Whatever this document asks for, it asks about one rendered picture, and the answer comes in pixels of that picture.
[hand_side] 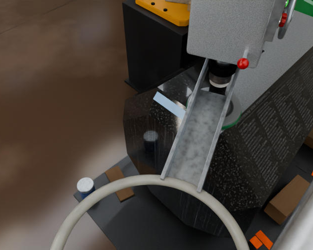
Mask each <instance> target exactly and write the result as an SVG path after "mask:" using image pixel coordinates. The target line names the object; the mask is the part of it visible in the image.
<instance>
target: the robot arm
mask: <svg viewBox="0 0 313 250"><path fill-rule="evenodd" d="M270 250H313V180H312V182H311V184H310V185H309V187H308V188H307V190H306V192H305V193H304V195H303V196H302V198H301V200H300V201H299V203H298V205H297V206H296V208H295V209H294V211H293V213H292V214H291V216H290V218H289V219H288V221H287V222H286V224H285V226H284V227H283V229H282V230H281V232H280V234H279V235H278V237H277V239H276V240H275V242H274V243H273V245H272V247H271V248H270Z"/></svg>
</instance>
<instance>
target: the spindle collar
mask: <svg viewBox="0 0 313 250"><path fill-rule="evenodd" d="M208 67H209V71H210V73H209V79H210V80H211V81H212V82H214V83H216V84H227V83H229V82H230V81H231V78H232V75H233V74H234V73H235V70H236V68H237V65H236V64H232V63H227V62H222V61H218V60H213V59H210V60H209V66H208Z"/></svg>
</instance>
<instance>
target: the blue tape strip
mask: <svg viewBox="0 0 313 250"><path fill-rule="evenodd" d="M153 99H154V100H155V101H157V102H158V103H160V104H161V105H162V106H164V107H165V108H167V109H168V110H169V111H171V112H172V113H173V114H175V115H176V116H178V117H179V118H180V119H183V117H184V114H185V112H186V111H185V110H183V109H182V108H181V107H179V106H178V105H176V104H175V103H173V102H172V101H170V100H169V99H168V98H166V97H165V96H163V95H162V94H160V93H159V92H157V93H156V94H155V96H154V98H153Z"/></svg>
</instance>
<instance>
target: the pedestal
mask: <svg viewBox="0 0 313 250"><path fill-rule="evenodd" d="M122 8H123V19H124V29H125V40H126V51H127V62H128V73H129V78H127V79H125V80H124V82H126V83H127V84H128V85H130V86H131V87H132V88H133V89H135V90H136V91H137V92H140V91H142V90H144V89H145V88H147V87H149V86H151V85H152V84H154V83H156V82H158V81H159V80H161V79H163V78H165V77H166V76H168V75H170V74H172V73H173V72H175V71H177V70H179V69H180V68H182V67H184V66H186V65H187V64H189V63H191V62H193V61H194V60H196V59H198V58H200V56H196V55H191V54H188V53H187V38H188V27H189V25H187V26H177V25H175V24H173V23H171V22H170V21H168V20H166V19H164V18H162V17H160V16H158V15H156V14H155V13H153V12H151V11H149V10H147V9H145V8H143V7H142V6H140V5H138V4H136V0H126V1H124V2H122Z"/></svg>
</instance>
